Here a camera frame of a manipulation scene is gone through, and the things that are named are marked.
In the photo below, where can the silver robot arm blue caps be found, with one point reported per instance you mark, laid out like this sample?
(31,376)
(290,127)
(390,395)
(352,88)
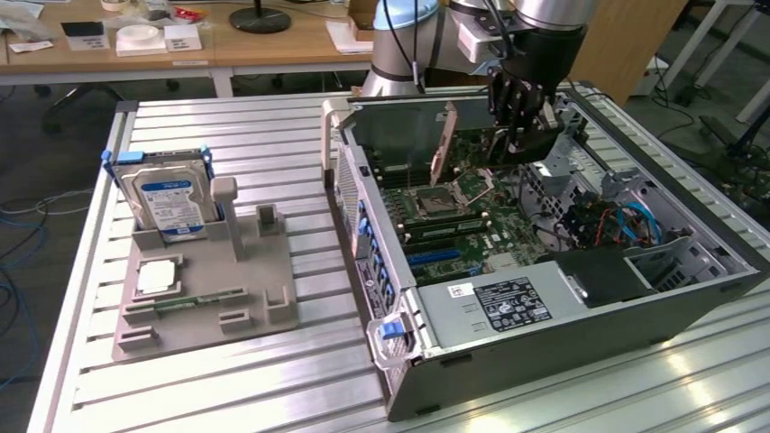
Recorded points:
(397,54)

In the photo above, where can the red packet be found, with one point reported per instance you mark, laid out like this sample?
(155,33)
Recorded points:
(187,14)

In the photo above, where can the blue expansion slot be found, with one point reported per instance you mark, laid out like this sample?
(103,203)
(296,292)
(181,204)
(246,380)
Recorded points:
(433,258)

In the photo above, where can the thin socket locking lever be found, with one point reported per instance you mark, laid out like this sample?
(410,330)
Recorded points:
(410,178)

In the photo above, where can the silver power supply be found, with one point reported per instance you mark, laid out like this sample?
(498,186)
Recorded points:
(445,325)

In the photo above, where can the white tape roll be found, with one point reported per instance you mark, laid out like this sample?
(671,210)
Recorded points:
(114,5)

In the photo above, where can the white paper label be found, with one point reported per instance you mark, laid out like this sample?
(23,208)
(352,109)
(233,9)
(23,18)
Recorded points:
(30,46)

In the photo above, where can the silver chipset heatsink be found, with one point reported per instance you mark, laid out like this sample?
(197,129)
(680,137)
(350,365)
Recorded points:
(505,264)

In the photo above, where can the blue case latch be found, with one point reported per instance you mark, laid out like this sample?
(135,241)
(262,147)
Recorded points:
(392,328)

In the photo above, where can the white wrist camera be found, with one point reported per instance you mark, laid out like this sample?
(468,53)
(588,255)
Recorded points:
(476,43)

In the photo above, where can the green graphics card black fan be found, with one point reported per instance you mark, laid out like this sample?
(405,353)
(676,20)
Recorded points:
(469,153)

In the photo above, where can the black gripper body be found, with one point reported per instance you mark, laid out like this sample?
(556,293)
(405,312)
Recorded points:
(545,54)

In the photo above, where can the clear plastic bag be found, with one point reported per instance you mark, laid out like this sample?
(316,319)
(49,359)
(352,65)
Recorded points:
(25,22)

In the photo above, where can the white box with tape roll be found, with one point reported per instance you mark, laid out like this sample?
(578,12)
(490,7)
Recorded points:
(142,47)

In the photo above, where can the open black PC case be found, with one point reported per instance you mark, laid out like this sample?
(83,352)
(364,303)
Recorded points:
(541,361)

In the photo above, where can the white paper stack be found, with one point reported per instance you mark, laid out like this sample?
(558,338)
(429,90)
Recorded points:
(349,40)

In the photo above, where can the white desk frame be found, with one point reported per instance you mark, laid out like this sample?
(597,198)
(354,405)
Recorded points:
(752,106)

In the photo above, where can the wooden cabinet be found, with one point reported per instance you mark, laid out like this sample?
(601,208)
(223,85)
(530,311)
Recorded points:
(632,45)

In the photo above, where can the silver socket cover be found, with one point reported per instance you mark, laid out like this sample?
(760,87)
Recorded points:
(490,198)

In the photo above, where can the black expansion slot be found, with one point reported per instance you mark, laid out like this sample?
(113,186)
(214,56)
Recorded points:
(429,249)

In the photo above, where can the hard disk blue label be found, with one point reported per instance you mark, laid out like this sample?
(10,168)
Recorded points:
(169,203)

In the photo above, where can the green motherboard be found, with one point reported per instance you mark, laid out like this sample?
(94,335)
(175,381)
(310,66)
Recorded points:
(512,239)

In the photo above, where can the black round lamp base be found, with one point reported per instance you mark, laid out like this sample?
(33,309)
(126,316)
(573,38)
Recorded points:
(260,22)

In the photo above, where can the wooden desk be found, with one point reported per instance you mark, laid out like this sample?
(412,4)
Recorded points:
(37,61)

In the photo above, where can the white box black top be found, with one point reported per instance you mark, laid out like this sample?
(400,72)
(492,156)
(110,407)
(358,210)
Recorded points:
(87,43)

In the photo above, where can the small white box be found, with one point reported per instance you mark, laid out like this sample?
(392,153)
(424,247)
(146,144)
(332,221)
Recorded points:
(181,43)

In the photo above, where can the CPU socket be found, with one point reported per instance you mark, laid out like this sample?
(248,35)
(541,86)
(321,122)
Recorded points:
(433,203)

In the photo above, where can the cardboard box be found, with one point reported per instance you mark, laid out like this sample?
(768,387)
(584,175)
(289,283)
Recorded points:
(361,15)

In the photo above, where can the silver CPU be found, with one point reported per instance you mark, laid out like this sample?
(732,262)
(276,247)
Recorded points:
(158,276)

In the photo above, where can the silver perforated disk bay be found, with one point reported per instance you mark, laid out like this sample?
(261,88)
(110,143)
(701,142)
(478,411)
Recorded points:
(560,189)

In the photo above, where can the grey parts rack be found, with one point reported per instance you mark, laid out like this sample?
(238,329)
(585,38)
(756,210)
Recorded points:
(205,275)

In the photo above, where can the black office chair base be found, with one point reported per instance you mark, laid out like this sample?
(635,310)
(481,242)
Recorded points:
(61,104)

